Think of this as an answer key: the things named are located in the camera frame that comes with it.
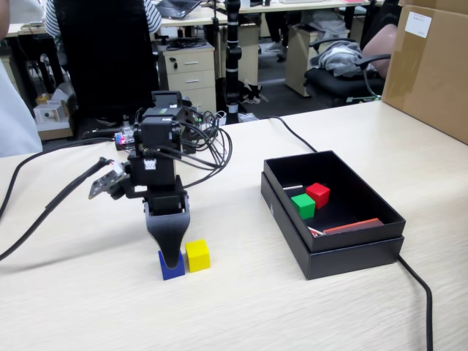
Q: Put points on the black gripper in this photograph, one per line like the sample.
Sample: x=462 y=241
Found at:
x=166 y=206

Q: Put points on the yellow wooden cube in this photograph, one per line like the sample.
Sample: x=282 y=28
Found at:
x=197 y=257

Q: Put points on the blue wooden cube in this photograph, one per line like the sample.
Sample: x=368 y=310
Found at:
x=172 y=275

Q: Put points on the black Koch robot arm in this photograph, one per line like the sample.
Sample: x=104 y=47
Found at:
x=157 y=131

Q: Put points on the bare forearm of standing person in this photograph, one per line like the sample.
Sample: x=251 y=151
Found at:
x=3 y=18

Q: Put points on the black open box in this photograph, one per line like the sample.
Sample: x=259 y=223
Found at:
x=351 y=261

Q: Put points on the black cardboard box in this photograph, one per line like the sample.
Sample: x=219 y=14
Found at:
x=351 y=183

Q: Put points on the large brown cardboard box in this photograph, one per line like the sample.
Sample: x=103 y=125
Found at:
x=438 y=73

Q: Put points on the black flat base bar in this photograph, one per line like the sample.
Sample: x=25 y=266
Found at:
x=131 y=148

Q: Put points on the blue controller circuit board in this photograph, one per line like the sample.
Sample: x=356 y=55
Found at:
x=122 y=140

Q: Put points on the white breadboard green terminals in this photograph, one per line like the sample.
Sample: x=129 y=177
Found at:
x=220 y=118

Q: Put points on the thin white strip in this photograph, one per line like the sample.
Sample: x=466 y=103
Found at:
x=292 y=186

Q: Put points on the green wooden cube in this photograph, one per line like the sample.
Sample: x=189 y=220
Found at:
x=303 y=208

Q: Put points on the red wooden cube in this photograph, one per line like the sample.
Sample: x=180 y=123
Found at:
x=320 y=194

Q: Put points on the beige drawer cabinet with lock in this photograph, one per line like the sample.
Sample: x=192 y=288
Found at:
x=190 y=73

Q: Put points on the red flat card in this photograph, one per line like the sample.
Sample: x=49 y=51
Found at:
x=354 y=225

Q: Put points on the black jointed pole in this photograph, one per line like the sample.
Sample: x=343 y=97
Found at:
x=233 y=55

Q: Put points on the black mesh office chair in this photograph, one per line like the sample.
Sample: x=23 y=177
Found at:
x=106 y=55

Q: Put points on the person in white shirt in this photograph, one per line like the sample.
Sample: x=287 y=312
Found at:
x=14 y=120

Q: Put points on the beige office desk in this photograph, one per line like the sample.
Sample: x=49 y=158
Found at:
x=250 y=47

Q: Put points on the thin black desk stand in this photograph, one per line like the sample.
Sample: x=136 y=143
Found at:
x=215 y=22

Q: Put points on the black armrest office chair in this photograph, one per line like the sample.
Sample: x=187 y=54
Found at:
x=329 y=82

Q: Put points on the person in striped shirt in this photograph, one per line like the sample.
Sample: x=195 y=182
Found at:
x=153 y=14

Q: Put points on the dark open laptop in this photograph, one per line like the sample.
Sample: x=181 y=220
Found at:
x=179 y=7

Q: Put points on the legs in dark trousers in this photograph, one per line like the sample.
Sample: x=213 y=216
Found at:
x=274 y=29

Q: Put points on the gray crumpled clothing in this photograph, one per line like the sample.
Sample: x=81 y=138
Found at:
x=340 y=58

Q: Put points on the white shipping label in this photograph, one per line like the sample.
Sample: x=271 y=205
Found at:
x=418 y=23

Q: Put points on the bare circuit board camera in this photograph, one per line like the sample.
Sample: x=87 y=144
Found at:
x=106 y=183

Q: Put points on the white box with camera print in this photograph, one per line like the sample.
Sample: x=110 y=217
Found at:
x=47 y=115

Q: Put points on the plain beige pedestal cabinet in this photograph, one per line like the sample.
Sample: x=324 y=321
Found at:
x=296 y=66

